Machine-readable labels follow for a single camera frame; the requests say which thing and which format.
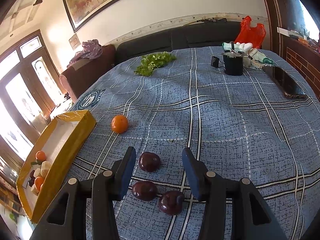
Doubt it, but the tangerine with green leaf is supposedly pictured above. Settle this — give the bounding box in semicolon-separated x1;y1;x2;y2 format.
31;151;47;166

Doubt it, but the wooden glass door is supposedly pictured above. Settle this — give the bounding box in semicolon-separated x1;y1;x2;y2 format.
1;30;65;171

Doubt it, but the small tangerine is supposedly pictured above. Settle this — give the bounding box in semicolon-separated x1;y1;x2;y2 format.
111;115;129;134

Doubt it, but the dark purple plum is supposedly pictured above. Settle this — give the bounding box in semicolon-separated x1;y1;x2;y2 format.
28;178;35;187

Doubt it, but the dark red date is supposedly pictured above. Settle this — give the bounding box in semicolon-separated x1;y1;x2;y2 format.
29;170;35;179

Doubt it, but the purple cloth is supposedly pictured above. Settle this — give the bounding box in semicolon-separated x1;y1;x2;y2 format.
68;39;103;67

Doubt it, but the blue plaid tablecloth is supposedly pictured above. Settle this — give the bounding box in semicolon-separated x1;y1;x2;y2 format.
67;45;320;240

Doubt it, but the pale sugarcane chunk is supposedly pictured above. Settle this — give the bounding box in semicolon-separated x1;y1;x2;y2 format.
41;161;51;179

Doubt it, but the wooden cabinet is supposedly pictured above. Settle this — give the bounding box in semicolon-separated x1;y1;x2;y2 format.
264;0;319;98

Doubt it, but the black smartphone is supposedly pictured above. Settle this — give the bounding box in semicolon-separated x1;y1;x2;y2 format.
263;66;308;100

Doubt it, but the small black clip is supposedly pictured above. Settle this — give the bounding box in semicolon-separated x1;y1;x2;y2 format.
211;56;220;68

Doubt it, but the green lettuce bunch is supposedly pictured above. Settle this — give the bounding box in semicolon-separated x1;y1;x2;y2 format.
134;51;176;76

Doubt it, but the yellow cardboard tray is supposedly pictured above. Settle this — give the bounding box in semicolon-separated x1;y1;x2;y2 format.
16;110;96;223

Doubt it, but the large orange tangerine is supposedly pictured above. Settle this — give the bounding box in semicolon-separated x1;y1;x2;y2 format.
34;176;44;191

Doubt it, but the black pen holder box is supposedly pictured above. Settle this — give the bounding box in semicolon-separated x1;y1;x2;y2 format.
222;42;244;76

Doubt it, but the black sofa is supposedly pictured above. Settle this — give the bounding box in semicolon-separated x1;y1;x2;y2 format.
115;21;240;65

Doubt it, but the brown armchair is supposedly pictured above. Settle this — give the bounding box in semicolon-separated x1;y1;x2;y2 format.
59;44;116;103

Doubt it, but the red plastic bag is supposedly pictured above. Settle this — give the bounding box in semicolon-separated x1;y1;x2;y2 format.
234;16;266;49

